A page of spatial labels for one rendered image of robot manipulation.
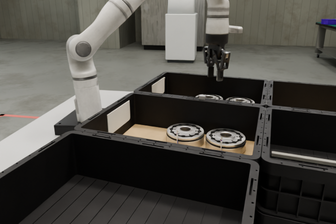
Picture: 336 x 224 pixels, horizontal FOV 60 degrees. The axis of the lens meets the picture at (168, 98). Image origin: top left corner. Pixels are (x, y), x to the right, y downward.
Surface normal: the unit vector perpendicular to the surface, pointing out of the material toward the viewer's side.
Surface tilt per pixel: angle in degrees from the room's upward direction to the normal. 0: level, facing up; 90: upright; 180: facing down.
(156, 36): 90
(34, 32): 90
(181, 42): 90
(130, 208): 0
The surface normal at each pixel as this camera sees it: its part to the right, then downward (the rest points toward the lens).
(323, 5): -0.18, 0.31
